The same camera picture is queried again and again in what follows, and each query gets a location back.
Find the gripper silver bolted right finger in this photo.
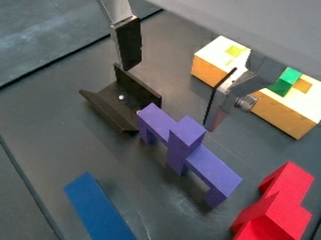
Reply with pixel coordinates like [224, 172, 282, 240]
[202, 51, 288, 131]

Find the long green block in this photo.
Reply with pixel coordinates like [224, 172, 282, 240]
[269, 67, 302, 97]

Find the red puzzle block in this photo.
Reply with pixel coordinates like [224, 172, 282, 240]
[230, 161, 313, 240]

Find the long blue block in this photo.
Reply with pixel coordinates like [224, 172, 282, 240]
[64, 172, 135, 240]

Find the yellow slotted board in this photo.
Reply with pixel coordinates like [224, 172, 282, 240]
[190, 36, 321, 139]

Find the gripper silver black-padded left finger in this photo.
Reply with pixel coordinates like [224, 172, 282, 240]
[98, 0, 142, 70]

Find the purple puzzle block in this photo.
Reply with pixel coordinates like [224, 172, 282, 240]
[138, 103, 242, 207]

